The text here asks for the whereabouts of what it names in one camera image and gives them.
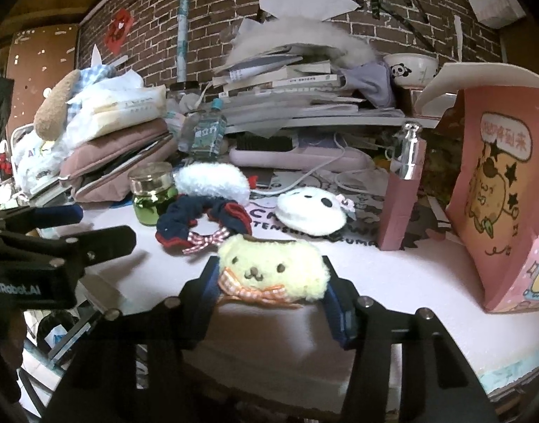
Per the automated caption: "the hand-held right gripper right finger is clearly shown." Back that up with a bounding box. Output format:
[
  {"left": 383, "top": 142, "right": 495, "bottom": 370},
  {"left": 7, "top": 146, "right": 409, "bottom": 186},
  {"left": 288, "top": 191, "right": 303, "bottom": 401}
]
[{"left": 320, "top": 269, "right": 499, "bottom": 423}]

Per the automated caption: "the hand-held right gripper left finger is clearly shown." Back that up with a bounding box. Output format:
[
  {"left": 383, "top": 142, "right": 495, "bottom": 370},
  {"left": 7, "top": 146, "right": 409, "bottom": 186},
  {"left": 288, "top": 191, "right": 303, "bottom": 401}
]
[{"left": 54, "top": 258, "right": 228, "bottom": 423}]

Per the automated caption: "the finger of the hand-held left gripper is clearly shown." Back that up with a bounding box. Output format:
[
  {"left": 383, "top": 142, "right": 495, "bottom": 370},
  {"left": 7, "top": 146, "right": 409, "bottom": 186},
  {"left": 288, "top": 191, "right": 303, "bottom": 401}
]
[
  {"left": 0, "top": 205, "right": 83, "bottom": 234},
  {"left": 1, "top": 226, "right": 137, "bottom": 274}
]

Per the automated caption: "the green glass jar gold lid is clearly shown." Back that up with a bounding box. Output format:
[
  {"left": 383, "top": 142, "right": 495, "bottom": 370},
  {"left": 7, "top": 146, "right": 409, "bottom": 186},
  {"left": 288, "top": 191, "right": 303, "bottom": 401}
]
[{"left": 129, "top": 161, "right": 179, "bottom": 226}]

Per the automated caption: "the yellow plush dog hair clip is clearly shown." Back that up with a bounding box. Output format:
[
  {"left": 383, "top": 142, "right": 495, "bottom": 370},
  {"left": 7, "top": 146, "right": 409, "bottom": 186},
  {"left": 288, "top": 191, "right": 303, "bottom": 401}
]
[{"left": 217, "top": 234, "right": 328, "bottom": 307}]

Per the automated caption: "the pink cartoon tissue box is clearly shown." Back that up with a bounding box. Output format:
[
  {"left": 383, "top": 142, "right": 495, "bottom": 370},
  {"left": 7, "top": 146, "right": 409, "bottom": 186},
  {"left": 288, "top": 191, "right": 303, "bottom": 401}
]
[{"left": 446, "top": 84, "right": 539, "bottom": 313}]

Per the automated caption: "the pink printed desk mat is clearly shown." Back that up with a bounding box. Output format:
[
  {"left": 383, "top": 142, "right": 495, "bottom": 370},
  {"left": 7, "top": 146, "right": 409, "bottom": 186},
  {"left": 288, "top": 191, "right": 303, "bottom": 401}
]
[{"left": 76, "top": 167, "right": 539, "bottom": 388}]

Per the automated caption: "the navy scrunchie with checked bow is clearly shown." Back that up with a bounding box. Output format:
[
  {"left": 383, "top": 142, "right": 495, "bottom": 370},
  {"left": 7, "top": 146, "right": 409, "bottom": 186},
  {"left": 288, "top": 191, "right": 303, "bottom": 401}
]
[{"left": 156, "top": 195, "right": 253, "bottom": 256}]

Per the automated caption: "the white plush face clip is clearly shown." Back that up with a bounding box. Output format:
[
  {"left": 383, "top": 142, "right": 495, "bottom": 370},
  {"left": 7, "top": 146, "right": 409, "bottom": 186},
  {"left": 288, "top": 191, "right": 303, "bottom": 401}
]
[{"left": 276, "top": 186, "right": 356, "bottom": 236}]

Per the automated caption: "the brown plush toy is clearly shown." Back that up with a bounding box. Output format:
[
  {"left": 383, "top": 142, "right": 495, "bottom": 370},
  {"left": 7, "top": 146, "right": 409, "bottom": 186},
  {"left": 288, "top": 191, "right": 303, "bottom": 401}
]
[{"left": 34, "top": 70, "right": 81, "bottom": 142}]

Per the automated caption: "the white fluffy scrunchie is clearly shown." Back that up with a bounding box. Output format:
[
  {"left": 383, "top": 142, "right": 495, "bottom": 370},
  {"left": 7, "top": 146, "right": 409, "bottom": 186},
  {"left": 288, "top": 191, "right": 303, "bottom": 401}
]
[{"left": 173, "top": 163, "right": 253, "bottom": 207}]

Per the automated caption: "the blue checked cloth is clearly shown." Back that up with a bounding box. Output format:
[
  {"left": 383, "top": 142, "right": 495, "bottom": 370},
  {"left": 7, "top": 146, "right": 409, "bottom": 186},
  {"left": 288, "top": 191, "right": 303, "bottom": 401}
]
[{"left": 67, "top": 64, "right": 116, "bottom": 111}]

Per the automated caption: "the clear plastic bottle blue cap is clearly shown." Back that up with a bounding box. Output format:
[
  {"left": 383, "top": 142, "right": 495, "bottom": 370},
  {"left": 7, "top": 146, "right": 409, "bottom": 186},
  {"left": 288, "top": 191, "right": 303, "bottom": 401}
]
[{"left": 188, "top": 99, "right": 228, "bottom": 161}]

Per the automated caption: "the glass jar black lid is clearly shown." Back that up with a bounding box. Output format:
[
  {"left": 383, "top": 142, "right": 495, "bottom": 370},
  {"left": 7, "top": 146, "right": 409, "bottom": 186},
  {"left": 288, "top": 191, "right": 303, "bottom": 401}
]
[{"left": 166, "top": 81, "right": 200, "bottom": 115}]

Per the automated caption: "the silver bottle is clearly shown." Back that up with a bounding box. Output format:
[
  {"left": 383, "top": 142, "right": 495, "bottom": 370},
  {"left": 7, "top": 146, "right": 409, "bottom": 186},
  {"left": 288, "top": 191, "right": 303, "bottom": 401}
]
[{"left": 390, "top": 121, "right": 424, "bottom": 181}]

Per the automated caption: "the stack of books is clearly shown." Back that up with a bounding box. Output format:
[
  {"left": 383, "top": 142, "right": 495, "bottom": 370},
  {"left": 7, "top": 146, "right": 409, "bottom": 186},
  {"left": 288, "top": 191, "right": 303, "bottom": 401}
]
[{"left": 212, "top": 44, "right": 411, "bottom": 135}]

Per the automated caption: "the blue wrapped pole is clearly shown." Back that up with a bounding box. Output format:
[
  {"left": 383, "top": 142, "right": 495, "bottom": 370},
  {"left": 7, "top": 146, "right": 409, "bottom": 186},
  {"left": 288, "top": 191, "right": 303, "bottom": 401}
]
[{"left": 176, "top": 0, "right": 195, "bottom": 89}]

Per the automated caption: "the purple cloth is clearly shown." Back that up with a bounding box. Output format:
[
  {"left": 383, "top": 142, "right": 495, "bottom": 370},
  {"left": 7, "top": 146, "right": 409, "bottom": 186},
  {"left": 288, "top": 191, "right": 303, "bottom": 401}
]
[{"left": 344, "top": 62, "right": 398, "bottom": 109}]

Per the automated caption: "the white panda bowl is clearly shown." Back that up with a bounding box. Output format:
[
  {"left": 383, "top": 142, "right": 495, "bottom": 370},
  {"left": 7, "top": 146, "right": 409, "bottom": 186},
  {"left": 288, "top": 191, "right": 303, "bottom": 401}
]
[{"left": 383, "top": 52, "right": 440, "bottom": 89}]

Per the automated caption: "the white foam sheet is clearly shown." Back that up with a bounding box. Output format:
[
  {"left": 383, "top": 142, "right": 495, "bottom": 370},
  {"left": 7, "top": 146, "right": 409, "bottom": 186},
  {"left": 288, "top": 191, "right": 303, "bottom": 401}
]
[{"left": 414, "top": 62, "right": 539, "bottom": 119}]

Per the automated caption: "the grey fluffy fur piece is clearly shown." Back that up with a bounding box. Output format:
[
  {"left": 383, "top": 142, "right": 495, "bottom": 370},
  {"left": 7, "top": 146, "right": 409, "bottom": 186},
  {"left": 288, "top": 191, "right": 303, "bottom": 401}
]
[{"left": 228, "top": 15, "right": 378, "bottom": 69}]

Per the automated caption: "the white cable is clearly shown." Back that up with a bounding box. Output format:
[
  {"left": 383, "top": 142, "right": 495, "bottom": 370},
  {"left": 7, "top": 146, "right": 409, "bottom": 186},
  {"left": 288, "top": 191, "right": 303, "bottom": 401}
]
[{"left": 252, "top": 132, "right": 385, "bottom": 197}]

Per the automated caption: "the red paper wall decoration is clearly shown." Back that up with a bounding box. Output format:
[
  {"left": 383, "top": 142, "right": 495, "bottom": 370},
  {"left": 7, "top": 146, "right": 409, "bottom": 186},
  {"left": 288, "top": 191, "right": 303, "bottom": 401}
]
[{"left": 106, "top": 9, "right": 135, "bottom": 51}]

